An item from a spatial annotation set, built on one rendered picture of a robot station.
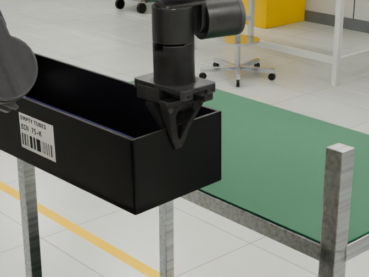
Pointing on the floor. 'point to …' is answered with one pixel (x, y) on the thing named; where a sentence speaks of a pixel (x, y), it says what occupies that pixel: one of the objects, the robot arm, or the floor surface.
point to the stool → (236, 40)
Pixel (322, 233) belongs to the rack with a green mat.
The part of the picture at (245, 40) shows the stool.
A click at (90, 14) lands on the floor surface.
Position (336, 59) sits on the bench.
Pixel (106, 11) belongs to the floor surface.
